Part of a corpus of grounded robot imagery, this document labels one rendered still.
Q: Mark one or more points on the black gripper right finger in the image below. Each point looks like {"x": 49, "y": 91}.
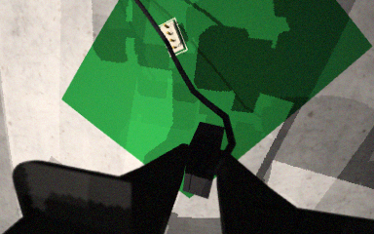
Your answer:
{"x": 249, "y": 206}

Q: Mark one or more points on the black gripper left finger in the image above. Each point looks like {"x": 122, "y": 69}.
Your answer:
{"x": 136, "y": 202}

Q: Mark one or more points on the green circuit board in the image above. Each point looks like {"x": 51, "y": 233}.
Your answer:
{"x": 257, "y": 60}

